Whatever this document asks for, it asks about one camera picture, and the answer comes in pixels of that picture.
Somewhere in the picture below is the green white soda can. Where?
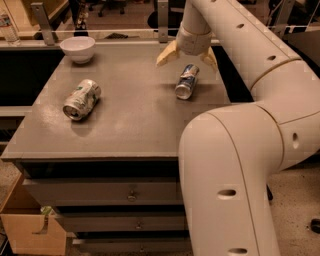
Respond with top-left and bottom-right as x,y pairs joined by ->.
63,79 -> 101,121

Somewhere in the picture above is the blue silver redbull can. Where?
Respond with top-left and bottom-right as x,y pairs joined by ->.
175,64 -> 200,100

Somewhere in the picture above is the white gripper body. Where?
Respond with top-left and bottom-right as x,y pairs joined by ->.
176,26 -> 212,56

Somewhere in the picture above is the grey drawer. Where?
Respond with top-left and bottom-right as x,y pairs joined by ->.
55,211 -> 186,233
72,237 -> 192,253
23,177 -> 182,206

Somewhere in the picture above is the white ceramic bowl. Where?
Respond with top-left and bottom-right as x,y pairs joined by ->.
60,36 -> 95,64

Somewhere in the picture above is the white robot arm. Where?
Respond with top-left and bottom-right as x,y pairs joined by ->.
157,0 -> 320,256

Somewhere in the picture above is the cardboard box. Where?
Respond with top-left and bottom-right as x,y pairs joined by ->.
0,173 -> 67,256

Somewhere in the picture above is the grey middle drawer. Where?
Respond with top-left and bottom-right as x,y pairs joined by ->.
55,211 -> 186,233

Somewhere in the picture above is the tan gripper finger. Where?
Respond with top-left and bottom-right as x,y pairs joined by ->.
156,40 -> 180,67
200,47 -> 218,72

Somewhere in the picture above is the grey bottom drawer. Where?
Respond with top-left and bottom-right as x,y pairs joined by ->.
72,237 -> 192,253

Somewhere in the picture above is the grey metal railing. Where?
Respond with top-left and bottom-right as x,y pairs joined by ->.
0,0 -> 320,51

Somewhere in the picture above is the grey top drawer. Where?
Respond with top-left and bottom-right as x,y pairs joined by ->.
23,177 -> 182,206

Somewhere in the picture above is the clear plastic water bottle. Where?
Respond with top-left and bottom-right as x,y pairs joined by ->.
0,11 -> 20,46

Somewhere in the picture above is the grey drawer cabinet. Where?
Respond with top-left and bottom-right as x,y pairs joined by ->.
0,42 -> 234,254

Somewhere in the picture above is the black office chair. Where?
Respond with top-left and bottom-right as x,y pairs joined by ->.
147,0 -> 186,36

